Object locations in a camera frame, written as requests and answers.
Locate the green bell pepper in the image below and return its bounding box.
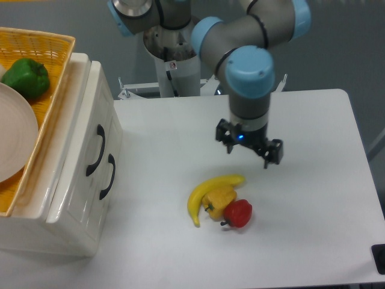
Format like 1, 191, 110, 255
1, 58, 51, 100

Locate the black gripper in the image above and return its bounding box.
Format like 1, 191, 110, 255
215, 119, 283, 169

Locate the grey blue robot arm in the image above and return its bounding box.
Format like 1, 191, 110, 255
107, 1, 312, 164

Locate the black top drawer handle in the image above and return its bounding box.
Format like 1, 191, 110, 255
86, 124, 106, 176

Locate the red bell pepper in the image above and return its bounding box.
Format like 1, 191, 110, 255
220, 199, 253, 228

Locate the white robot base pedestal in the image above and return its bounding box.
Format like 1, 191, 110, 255
143, 19, 201, 98

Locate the black drawer handle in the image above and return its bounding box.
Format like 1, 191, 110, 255
86, 124, 106, 176
99, 154, 116, 200

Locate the yellow woven basket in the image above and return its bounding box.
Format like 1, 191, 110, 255
1, 26, 76, 217

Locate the black lower drawer handle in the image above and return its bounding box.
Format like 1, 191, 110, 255
99, 154, 116, 200

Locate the yellow banana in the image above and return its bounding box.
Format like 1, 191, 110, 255
187, 174, 245, 228

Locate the black object at table edge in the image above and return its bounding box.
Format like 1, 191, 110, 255
371, 244, 385, 275

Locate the white plate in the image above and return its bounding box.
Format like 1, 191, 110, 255
1, 84, 39, 181

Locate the yellow bell pepper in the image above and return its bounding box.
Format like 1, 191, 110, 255
202, 185, 237, 220

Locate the white drawer cabinet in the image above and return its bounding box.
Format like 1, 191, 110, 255
0, 52, 123, 257

